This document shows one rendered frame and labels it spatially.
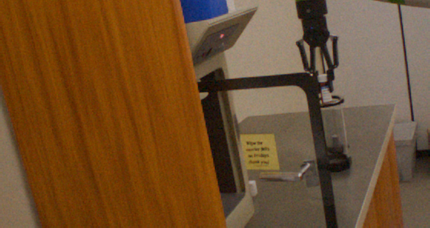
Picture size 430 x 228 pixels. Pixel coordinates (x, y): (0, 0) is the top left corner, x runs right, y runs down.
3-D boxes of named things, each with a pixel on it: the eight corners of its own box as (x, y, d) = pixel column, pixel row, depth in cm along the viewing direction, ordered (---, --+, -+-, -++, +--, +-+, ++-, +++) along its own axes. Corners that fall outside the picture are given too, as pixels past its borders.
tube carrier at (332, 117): (315, 170, 172) (305, 105, 167) (322, 158, 181) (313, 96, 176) (349, 169, 167) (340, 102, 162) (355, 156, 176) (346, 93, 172)
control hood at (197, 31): (167, 76, 115) (157, 29, 113) (224, 48, 143) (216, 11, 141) (216, 70, 110) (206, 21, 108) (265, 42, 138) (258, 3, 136)
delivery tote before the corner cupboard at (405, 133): (332, 185, 397) (326, 143, 389) (343, 164, 432) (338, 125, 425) (416, 183, 369) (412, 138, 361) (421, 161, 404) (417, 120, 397)
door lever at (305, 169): (269, 174, 110) (267, 162, 110) (313, 174, 105) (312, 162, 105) (258, 185, 106) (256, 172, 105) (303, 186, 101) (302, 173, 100)
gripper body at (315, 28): (329, 13, 165) (334, 43, 167) (302, 17, 169) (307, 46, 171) (324, 16, 158) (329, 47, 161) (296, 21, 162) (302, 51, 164)
